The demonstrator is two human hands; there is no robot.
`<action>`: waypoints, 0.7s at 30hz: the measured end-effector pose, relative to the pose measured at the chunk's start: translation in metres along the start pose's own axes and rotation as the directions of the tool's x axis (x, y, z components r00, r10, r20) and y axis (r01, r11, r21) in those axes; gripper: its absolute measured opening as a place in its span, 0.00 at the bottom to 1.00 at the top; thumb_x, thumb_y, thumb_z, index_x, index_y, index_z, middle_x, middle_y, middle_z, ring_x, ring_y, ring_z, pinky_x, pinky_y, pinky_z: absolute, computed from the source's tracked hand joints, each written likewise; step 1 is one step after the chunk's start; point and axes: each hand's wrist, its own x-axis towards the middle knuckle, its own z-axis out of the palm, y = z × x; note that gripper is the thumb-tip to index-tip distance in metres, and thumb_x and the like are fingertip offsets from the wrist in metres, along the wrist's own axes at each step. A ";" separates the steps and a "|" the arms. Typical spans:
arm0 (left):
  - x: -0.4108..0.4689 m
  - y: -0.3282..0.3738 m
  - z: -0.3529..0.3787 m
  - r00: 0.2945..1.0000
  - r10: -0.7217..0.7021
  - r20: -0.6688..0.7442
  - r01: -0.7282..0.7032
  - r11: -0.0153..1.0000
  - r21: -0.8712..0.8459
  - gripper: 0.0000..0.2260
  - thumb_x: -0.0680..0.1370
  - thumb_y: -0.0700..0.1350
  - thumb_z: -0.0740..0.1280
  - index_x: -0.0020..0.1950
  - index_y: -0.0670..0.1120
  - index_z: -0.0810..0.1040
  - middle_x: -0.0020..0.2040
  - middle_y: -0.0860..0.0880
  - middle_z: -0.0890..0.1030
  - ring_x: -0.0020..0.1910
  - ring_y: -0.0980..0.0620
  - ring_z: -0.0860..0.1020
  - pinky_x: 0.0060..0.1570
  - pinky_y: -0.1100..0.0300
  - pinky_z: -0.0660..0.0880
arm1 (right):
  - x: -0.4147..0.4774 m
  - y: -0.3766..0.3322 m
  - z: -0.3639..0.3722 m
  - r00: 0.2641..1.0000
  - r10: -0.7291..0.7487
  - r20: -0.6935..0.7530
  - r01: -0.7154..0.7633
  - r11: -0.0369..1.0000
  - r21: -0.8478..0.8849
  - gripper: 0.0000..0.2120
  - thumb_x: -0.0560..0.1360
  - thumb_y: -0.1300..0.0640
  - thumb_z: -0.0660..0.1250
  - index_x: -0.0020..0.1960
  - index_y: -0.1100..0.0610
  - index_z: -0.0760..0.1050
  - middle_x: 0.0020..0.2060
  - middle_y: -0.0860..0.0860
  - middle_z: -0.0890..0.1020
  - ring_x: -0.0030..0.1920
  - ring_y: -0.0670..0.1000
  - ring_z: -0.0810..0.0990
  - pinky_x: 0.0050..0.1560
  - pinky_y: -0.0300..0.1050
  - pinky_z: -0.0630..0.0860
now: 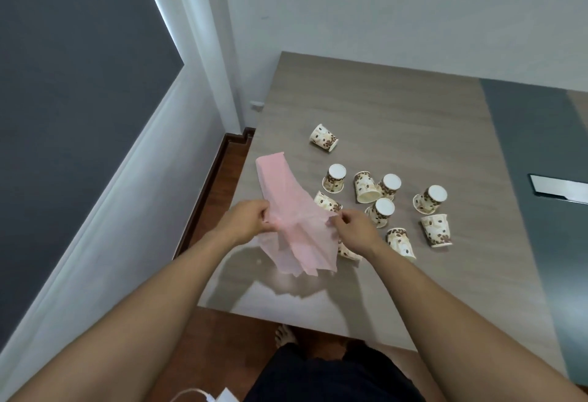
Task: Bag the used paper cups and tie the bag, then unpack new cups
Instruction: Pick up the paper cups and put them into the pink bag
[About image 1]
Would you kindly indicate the person's right hand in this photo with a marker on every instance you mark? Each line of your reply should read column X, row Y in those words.
column 359, row 231

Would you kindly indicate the pink plastic bag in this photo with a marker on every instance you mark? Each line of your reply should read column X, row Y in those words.
column 294, row 227

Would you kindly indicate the person's right thumb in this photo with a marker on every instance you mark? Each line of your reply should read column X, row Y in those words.
column 335, row 222

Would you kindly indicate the white wall socket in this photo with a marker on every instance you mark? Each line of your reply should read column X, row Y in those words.
column 256, row 105

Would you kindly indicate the dark grey window blind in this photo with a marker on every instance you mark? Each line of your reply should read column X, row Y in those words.
column 69, row 116

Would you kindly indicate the person's left hand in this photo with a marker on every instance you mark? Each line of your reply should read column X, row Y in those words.
column 243, row 223

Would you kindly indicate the person's black shorts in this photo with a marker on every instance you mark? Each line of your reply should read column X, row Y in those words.
column 330, row 378

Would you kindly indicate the person's right forearm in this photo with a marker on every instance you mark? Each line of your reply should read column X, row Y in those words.
column 459, row 323

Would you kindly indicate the person's left thumb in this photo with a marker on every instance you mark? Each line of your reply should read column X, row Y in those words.
column 262, row 208

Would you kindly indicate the person's left forearm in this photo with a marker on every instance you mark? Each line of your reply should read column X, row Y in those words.
column 138, row 323

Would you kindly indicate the person's left foot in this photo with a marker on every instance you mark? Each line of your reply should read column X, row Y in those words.
column 285, row 336

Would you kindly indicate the group of printed paper cups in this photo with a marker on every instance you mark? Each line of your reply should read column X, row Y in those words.
column 367, row 188

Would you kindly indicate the brown wooden baseboard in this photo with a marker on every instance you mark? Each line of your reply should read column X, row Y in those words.
column 216, row 176

